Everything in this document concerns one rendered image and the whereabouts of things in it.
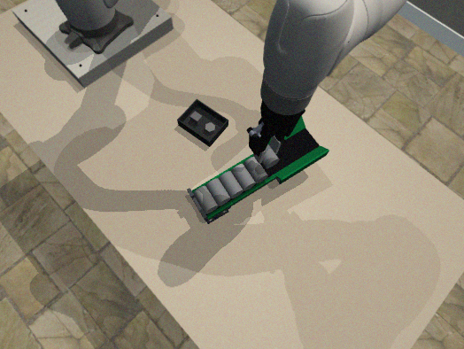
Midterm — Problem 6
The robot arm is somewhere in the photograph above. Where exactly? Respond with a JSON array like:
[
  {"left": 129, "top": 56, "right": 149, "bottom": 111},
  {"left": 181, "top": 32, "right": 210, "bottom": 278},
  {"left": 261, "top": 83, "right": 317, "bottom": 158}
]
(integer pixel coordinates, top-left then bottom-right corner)
[{"left": 55, "top": 0, "right": 407, "bottom": 115}]

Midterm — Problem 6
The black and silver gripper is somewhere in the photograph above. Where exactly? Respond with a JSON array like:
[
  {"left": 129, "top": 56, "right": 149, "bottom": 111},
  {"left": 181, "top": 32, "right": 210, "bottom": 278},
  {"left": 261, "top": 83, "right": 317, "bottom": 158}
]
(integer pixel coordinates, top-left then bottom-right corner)
[{"left": 247, "top": 100, "right": 305, "bottom": 164}]

